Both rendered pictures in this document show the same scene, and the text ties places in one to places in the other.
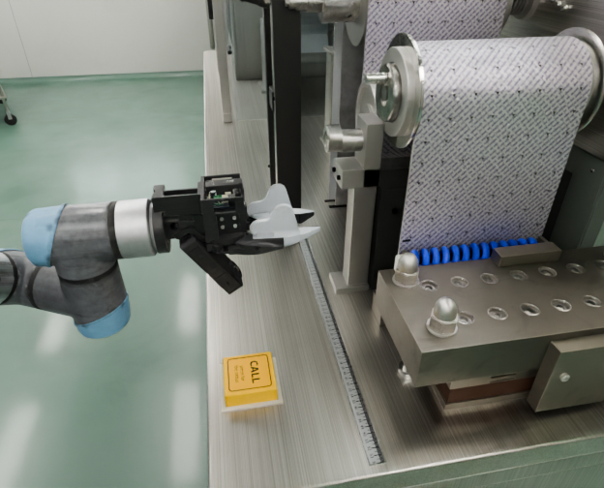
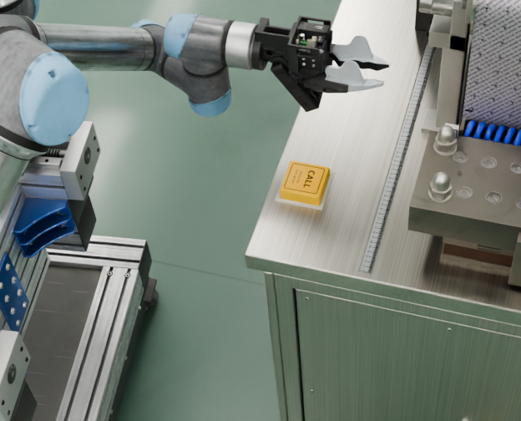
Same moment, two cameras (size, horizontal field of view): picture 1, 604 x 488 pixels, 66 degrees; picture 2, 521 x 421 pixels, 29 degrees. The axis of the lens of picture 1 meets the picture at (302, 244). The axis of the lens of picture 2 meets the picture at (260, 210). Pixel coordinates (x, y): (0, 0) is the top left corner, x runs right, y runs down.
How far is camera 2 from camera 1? 1.09 m
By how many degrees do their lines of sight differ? 29
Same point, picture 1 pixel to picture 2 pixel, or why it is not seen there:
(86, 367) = not seen: hidden behind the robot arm
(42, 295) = (169, 73)
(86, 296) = (199, 86)
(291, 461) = (307, 249)
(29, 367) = (139, 82)
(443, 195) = (503, 83)
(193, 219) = (284, 51)
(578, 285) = not seen: outside the picture
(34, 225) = (174, 30)
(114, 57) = not seen: outside the picture
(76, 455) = (172, 201)
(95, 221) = (213, 38)
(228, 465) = (265, 235)
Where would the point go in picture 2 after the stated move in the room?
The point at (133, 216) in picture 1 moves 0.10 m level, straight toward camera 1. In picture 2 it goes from (240, 41) to (234, 85)
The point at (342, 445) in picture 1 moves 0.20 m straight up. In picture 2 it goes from (347, 252) to (347, 172)
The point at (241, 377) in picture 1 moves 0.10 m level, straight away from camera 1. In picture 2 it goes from (297, 180) to (311, 137)
